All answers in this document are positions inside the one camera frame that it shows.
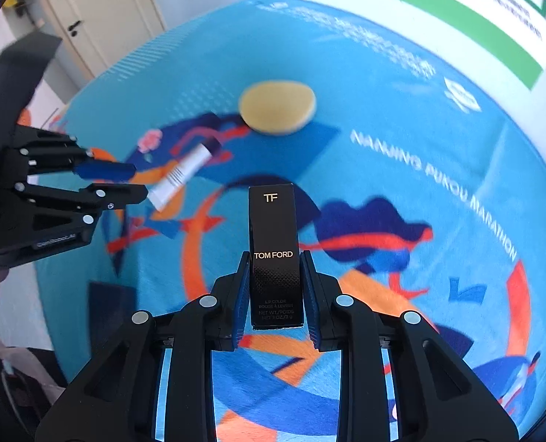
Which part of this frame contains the blue marathon printed blanket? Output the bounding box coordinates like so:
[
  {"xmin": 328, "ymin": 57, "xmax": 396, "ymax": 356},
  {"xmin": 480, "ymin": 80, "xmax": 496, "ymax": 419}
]
[{"xmin": 36, "ymin": 0, "xmax": 546, "ymax": 434}]

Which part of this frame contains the white cosmetic tube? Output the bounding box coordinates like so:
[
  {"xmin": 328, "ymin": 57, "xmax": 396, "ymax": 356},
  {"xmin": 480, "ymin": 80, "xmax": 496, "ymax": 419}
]
[{"xmin": 147, "ymin": 138, "xmax": 222, "ymax": 211}]

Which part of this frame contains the black Tom Ford box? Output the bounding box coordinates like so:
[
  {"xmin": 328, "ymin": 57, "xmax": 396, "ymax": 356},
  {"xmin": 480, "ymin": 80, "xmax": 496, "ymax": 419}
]
[{"xmin": 249, "ymin": 184, "xmax": 304, "ymax": 330}]

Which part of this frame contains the white door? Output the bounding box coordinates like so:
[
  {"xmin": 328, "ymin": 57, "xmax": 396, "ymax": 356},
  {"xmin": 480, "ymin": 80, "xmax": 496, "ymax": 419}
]
[{"xmin": 42, "ymin": 0, "xmax": 165, "ymax": 78}]

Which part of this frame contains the round yellow sponge pad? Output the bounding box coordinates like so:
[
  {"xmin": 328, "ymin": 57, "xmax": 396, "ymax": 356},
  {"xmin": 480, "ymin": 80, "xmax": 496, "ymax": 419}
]
[{"xmin": 238, "ymin": 80, "xmax": 317, "ymax": 136}]

